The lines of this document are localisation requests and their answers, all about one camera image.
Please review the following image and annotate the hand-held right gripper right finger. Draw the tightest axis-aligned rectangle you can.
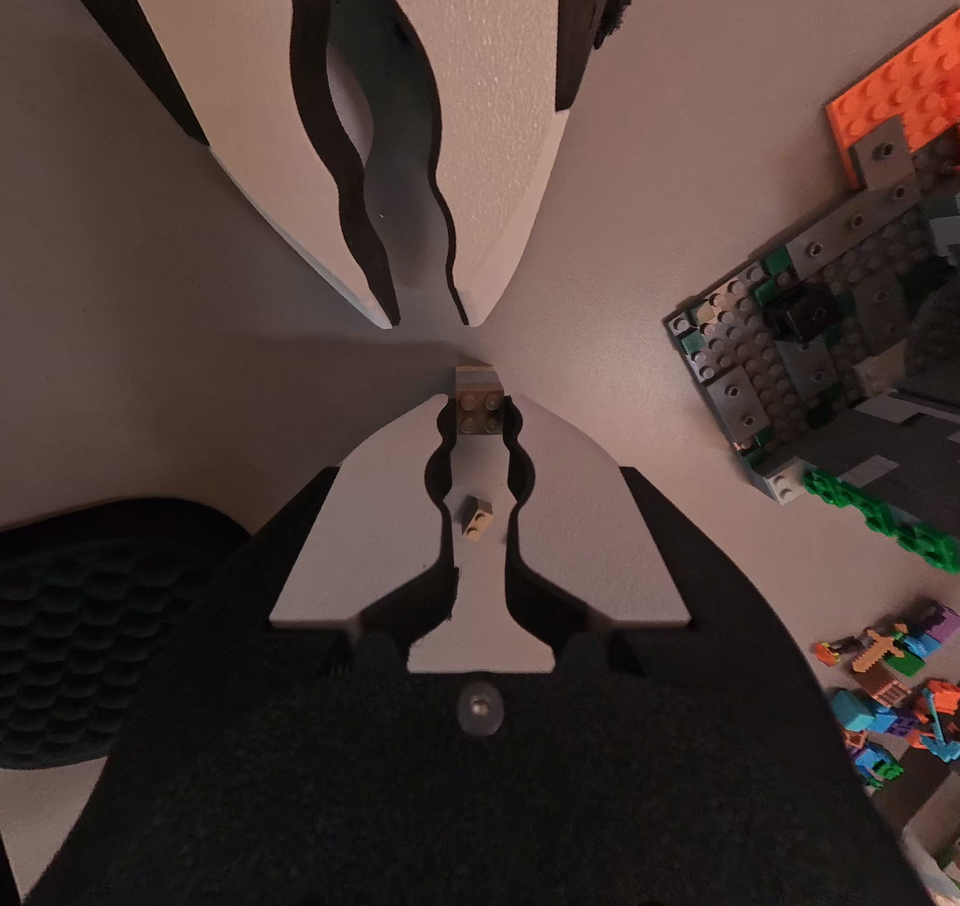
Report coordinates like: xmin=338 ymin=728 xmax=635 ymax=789
xmin=502 ymin=393 xmax=691 ymax=663

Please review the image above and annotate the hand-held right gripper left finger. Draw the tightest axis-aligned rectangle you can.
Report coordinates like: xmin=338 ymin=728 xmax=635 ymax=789
xmin=270 ymin=393 xmax=460 ymax=659

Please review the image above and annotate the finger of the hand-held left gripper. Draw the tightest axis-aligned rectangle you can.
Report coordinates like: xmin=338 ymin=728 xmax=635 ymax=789
xmin=378 ymin=0 xmax=570 ymax=328
xmin=112 ymin=0 xmax=401 ymax=329

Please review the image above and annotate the small tan brick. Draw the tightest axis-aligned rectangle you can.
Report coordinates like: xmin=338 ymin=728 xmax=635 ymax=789
xmin=459 ymin=495 xmax=497 ymax=545

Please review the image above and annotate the tan and grey brick column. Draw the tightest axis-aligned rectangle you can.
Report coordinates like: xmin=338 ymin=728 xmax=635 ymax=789
xmin=454 ymin=364 xmax=507 ymax=436

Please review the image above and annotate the grey desk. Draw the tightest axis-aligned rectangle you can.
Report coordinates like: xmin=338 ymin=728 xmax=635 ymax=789
xmin=0 ymin=0 xmax=960 ymax=906

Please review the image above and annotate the black mesh wrist cushion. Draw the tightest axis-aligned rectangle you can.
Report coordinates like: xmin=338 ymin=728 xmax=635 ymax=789
xmin=0 ymin=498 xmax=252 ymax=770

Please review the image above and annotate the toy brick building model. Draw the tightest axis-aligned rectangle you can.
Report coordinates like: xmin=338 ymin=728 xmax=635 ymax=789
xmin=663 ymin=9 xmax=960 ymax=577

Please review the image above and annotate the pile of loose coloured bricks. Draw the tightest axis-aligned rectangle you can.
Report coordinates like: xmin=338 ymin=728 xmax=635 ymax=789
xmin=813 ymin=598 xmax=960 ymax=794

